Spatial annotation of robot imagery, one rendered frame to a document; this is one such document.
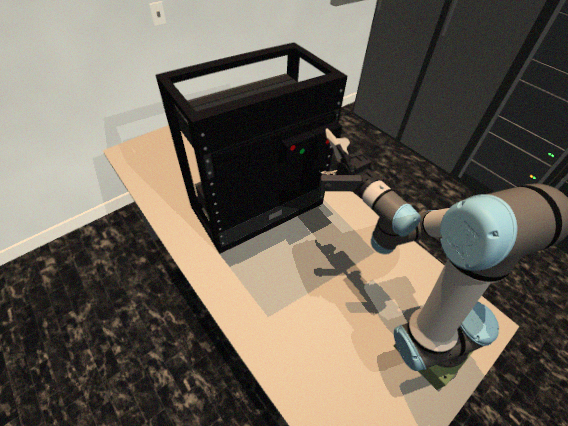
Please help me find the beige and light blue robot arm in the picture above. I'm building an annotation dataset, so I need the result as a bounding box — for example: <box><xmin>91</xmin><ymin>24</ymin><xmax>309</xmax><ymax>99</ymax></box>
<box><xmin>362</xmin><ymin>181</ymin><xmax>568</xmax><ymax>371</ymax></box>

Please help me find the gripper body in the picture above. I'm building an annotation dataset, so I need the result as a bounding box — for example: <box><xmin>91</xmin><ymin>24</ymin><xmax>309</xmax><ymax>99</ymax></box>
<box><xmin>336</xmin><ymin>152</ymin><xmax>385</xmax><ymax>199</ymax></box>

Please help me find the black server rack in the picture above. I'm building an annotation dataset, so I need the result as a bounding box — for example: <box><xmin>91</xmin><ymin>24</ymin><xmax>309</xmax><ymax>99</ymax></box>
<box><xmin>156</xmin><ymin>42</ymin><xmax>348</xmax><ymax>254</ymax></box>

